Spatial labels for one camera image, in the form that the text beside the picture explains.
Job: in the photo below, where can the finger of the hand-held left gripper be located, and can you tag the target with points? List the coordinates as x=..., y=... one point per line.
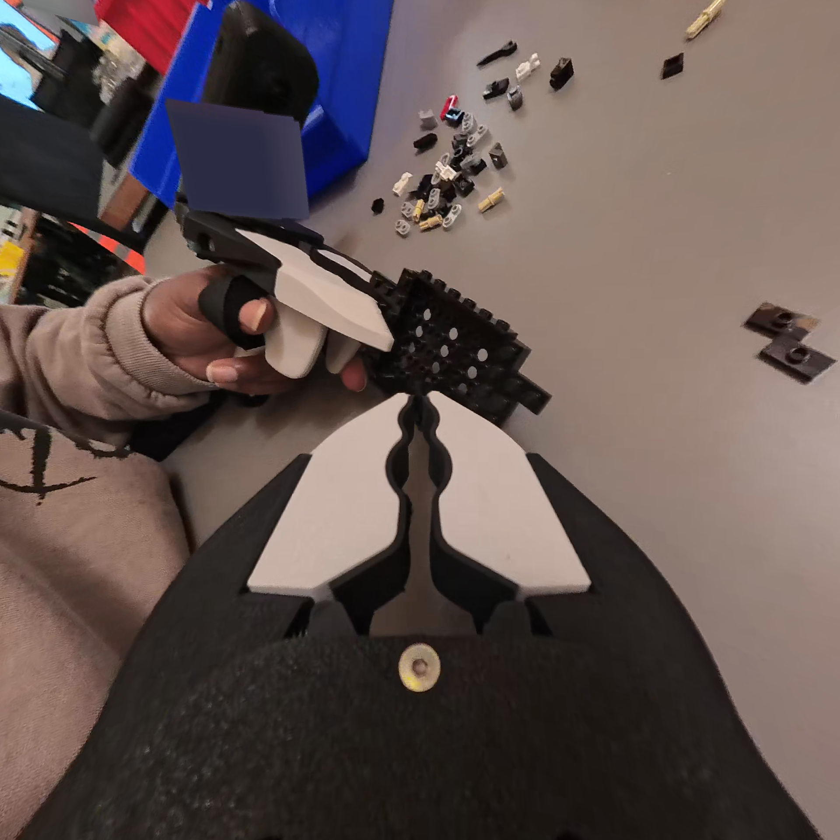
x=341, y=266
x=321, y=295

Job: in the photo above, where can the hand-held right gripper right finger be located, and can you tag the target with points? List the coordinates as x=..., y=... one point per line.
x=505, y=512

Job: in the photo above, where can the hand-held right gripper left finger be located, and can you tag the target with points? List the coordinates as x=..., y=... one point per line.
x=334, y=505

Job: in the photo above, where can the black brick plate assembly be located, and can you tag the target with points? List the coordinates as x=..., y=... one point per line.
x=459, y=341

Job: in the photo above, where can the person's left forearm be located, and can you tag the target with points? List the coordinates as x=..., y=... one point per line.
x=65, y=354

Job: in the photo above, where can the grey desk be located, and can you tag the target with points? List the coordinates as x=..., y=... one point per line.
x=656, y=459

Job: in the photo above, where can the person's left hand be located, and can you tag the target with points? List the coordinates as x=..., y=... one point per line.
x=177, y=315

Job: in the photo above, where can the blue plastic bin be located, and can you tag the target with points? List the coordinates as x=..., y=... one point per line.
x=348, y=79

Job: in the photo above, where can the red plastic bin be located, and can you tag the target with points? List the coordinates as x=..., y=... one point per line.
x=151, y=26

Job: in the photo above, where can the pile of small brick pieces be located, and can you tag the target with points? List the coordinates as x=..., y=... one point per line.
x=453, y=177

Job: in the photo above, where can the black chair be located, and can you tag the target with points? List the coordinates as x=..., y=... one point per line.
x=46, y=164

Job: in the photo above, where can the small black brick plate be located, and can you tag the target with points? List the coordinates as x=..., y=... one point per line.
x=781, y=321
x=797, y=359

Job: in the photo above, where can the tiny black tile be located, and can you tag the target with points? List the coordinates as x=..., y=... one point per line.
x=672, y=65

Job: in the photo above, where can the tan connector pin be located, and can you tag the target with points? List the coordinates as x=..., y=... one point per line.
x=705, y=16

